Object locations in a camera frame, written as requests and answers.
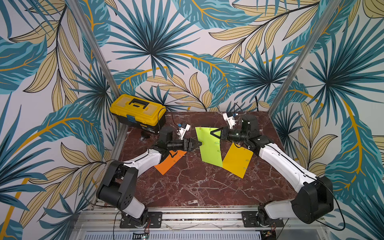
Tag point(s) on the aluminium corner post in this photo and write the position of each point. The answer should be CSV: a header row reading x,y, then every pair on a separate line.
x,y
319,28
90,37

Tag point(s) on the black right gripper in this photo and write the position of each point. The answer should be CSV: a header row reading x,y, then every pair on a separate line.
x,y
226,133

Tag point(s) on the orange paper sheet stack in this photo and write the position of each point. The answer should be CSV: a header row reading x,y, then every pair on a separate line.
x,y
166,165

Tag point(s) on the yellow paper sheet stack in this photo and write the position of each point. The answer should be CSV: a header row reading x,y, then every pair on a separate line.
x,y
237,160

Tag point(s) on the green paper sheet stack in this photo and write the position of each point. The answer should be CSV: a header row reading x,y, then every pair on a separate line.
x,y
210,148

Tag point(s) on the aluminium corner post right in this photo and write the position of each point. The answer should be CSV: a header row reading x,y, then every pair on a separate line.
x,y
319,28

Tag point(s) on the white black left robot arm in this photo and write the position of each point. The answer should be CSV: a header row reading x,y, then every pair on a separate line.
x,y
118,185

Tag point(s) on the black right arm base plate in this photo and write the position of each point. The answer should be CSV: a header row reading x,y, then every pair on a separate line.
x,y
254,219

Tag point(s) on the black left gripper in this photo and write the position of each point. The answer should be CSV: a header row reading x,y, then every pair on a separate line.
x,y
189,147

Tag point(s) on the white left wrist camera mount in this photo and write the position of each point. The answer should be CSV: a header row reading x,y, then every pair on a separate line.
x,y
182,129

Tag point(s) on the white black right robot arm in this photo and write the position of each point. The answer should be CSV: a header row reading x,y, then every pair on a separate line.
x,y
314,197

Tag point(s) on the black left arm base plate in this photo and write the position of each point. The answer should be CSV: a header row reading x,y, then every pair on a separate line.
x,y
150,220

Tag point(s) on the aluminium corner post left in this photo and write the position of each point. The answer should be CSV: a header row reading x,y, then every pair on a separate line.
x,y
90,37

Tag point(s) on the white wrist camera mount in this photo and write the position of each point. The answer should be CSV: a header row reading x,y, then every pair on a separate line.
x,y
231,119
182,129

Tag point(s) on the yellow black toolbox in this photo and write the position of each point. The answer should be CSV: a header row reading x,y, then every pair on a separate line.
x,y
139,113

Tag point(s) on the aluminium front rail frame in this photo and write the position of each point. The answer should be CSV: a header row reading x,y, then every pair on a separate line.
x,y
194,223

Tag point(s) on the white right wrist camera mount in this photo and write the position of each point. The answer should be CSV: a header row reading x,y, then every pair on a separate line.
x,y
231,119

